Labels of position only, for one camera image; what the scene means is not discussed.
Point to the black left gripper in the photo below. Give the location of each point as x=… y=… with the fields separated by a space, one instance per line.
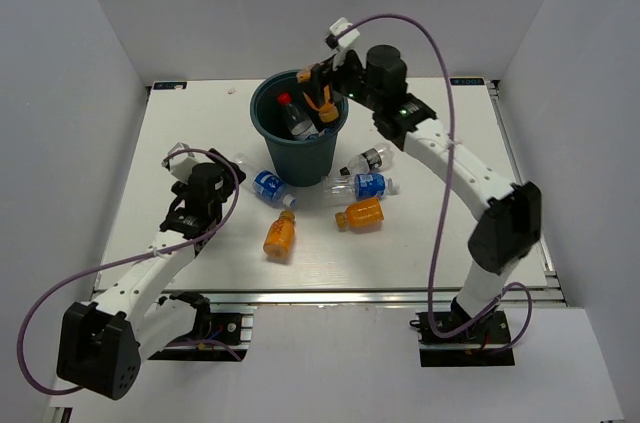
x=228 y=176

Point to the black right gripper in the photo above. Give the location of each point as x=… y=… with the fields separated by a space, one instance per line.
x=321 y=74

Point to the orange bottle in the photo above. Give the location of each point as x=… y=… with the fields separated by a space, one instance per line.
x=362 y=214
x=315 y=85
x=280 y=237

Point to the red cap clear bottle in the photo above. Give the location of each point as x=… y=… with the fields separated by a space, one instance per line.
x=297 y=120

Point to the blue label bottle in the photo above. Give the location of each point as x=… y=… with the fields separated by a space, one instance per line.
x=345 y=190
x=265 y=184
x=320 y=133

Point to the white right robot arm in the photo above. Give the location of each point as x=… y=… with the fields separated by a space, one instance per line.
x=507 y=214

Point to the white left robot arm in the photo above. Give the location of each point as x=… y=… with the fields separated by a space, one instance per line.
x=104 y=342

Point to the dark teal plastic bin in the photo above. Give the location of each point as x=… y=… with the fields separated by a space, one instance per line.
x=298 y=163

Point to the orange bottle front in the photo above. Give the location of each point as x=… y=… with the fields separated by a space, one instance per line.
x=280 y=237

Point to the black cap clear bottle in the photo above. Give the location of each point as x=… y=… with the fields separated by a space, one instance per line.
x=375 y=159

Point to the black logo sticker left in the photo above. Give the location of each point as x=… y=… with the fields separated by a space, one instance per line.
x=170 y=85

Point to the black logo sticker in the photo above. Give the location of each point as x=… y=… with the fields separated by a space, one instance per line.
x=170 y=85
x=467 y=81

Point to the black logo sticker right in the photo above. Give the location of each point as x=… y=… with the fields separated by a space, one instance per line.
x=467 y=81

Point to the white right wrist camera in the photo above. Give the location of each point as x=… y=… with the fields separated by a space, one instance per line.
x=340 y=38

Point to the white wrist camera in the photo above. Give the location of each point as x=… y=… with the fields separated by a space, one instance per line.
x=340 y=38
x=180 y=162

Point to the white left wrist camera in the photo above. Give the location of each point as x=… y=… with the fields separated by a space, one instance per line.
x=180 y=162

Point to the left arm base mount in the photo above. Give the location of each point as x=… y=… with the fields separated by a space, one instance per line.
x=219 y=334

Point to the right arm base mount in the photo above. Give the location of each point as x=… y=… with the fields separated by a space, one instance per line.
x=483 y=345

